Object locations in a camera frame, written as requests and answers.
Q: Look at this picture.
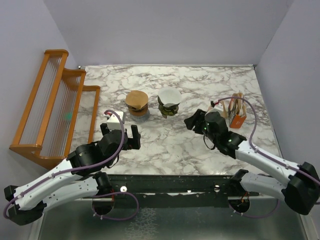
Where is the white paper coffee filter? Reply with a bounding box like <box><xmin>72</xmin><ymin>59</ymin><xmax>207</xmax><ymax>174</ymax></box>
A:
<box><xmin>158</xmin><ymin>86</ymin><xmax>182</xmax><ymax>107</ymax></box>

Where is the dark green glass dripper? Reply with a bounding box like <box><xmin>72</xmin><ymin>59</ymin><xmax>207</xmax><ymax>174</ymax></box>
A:
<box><xmin>158</xmin><ymin>99</ymin><xmax>179</xmax><ymax>119</ymax></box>

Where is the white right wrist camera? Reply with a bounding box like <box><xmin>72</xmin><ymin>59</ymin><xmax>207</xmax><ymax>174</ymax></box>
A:
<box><xmin>207</xmin><ymin>101</ymin><xmax>224</xmax><ymax>116</ymax></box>

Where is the brown wooden dripper collar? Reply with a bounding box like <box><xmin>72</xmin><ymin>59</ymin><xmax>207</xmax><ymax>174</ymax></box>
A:
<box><xmin>128</xmin><ymin>105</ymin><xmax>149</xmax><ymax>117</ymax></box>

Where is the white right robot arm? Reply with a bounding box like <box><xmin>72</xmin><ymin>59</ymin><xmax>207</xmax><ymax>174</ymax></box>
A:
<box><xmin>184</xmin><ymin>109</ymin><xmax>320</xmax><ymax>215</ymax></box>

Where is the orange coffee filter box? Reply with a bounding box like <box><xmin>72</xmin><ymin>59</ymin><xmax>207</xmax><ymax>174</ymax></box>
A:
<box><xmin>221</xmin><ymin>92</ymin><xmax>247</xmax><ymax>129</ymax></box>

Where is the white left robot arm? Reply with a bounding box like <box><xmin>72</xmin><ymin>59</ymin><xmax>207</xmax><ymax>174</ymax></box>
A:
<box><xmin>3</xmin><ymin>123</ymin><xmax>141</xmax><ymax>226</ymax></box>

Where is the orange wooden rack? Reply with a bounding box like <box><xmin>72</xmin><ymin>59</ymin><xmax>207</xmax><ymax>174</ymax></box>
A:
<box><xmin>9</xmin><ymin>49</ymin><xmax>101</xmax><ymax>170</ymax></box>

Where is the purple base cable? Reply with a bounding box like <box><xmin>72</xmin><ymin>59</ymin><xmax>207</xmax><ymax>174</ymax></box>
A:
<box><xmin>91</xmin><ymin>191</ymin><xmax>140</xmax><ymax>222</ymax></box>
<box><xmin>232</xmin><ymin>197</ymin><xmax>281</xmax><ymax>220</ymax></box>

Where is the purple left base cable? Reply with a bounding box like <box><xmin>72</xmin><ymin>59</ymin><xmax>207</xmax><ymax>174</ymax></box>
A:
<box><xmin>91</xmin><ymin>191</ymin><xmax>140</xmax><ymax>222</ymax></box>

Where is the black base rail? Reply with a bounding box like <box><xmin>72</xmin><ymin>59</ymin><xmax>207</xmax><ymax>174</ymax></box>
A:
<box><xmin>85</xmin><ymin>174</ymin><xmax>246</xmax><ymax>209</ymax></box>

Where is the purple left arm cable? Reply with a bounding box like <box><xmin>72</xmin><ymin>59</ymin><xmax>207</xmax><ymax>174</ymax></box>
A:
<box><xmin>2</xmin><ymin>109</ymin><xmax>126</xmax><ymax>220</ymax></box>

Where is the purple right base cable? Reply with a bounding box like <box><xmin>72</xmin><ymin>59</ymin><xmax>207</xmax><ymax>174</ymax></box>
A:
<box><xmin>232</xmin><ymin>197</ymin><xmax>281</xmax><ymax>220</ymax></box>

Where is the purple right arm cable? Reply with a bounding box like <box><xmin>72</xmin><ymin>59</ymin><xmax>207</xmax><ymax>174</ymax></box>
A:
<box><xmin>211</xmin><ymin>96</ymin><xmax>320</xmax><ymax>187</ymax></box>

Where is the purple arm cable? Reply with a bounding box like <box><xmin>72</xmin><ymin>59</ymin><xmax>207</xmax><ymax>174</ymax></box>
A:
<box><xmin>211</xmin><ymin>96</ymin><xmax>320</xmax><ymax>187</ymax></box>
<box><xmin>2</xmin><ymin>109</ymin><xmax>126</xmax><ymax>220</ymax></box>

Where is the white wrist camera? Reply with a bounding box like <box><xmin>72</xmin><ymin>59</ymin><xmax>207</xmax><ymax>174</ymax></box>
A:
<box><xmin>103</xmin><ymin>111</ymin><xmax>125</xmax><ymax>131</ymax></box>
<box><xmin>207</xmin><ymin>101</ymin><xmax>224</xmax><ymax>116</ymax></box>

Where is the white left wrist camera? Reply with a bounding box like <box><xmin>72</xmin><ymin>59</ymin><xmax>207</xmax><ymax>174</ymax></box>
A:
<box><xmin>103</xmin><ymin>111</ymin><xmax>125</xmax><ymax>131</ymax></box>

